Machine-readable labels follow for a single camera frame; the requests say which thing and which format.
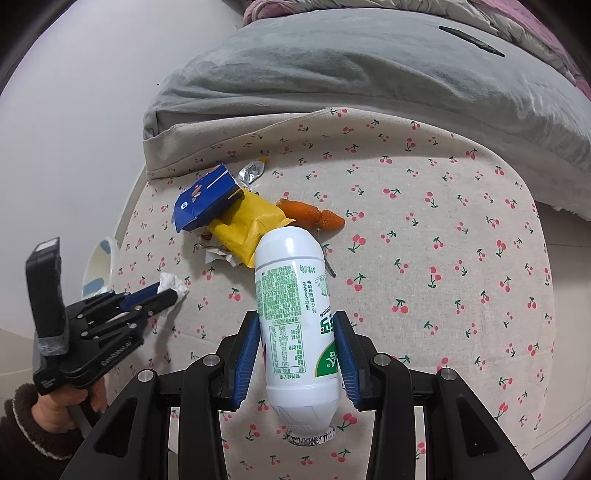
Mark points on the cherry print tablecloth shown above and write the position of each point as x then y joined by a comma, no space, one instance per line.
415,230

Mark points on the small dark twig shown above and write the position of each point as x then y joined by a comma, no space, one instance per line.
328,267

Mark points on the yellow snack packet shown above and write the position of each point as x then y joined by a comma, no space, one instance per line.
249,221

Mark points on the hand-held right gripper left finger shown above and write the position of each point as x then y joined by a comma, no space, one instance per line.
244,355

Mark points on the orange carrot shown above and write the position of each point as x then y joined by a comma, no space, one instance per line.
304,211

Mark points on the small white tissue ball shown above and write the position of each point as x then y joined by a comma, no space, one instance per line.
178,285

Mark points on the torn blue box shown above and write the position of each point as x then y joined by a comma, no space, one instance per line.
207,194

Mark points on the white bottle with green label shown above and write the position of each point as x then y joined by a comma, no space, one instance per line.
286,258

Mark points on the person's left hand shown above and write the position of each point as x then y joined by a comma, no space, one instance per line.
55,408

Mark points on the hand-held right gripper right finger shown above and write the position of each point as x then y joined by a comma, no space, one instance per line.
348,360

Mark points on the grey bed cover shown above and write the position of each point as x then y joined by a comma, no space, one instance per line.
323,60

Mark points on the flat black object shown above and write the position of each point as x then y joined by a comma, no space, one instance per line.
471,40

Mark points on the white bowl with blue spots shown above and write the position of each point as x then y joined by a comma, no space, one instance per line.
99,267

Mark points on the person's left forearm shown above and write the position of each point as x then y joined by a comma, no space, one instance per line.
27,443

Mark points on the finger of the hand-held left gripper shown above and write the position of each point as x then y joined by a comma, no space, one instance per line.
157,304
138,295

